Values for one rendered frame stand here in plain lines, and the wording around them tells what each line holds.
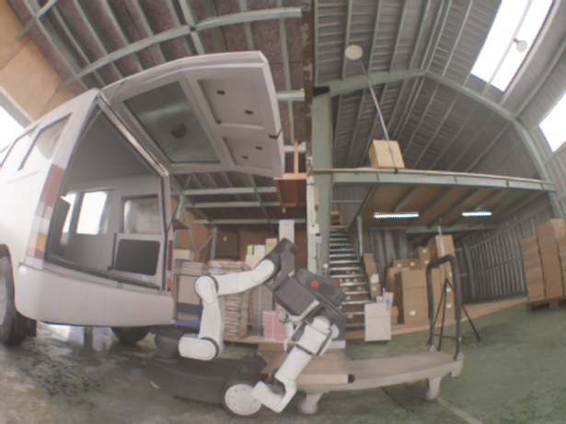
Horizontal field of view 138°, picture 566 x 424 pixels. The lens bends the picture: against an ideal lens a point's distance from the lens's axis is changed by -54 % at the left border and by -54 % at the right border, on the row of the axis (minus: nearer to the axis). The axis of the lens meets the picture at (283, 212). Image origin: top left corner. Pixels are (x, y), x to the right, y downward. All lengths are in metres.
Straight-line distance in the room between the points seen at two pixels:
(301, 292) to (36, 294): 1.33
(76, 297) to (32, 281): 0.27
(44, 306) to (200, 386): 0.84
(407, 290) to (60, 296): 4.74
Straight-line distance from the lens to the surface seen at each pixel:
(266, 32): 2.58
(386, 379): 1.17
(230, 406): 1.17
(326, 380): 1.07
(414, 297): 4.79
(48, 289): 1.32
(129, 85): 1.82
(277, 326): 2.91
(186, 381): 1.25
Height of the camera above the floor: 0.56
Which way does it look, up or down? 22 degrees up
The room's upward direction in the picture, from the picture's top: 1 degrees clockwise
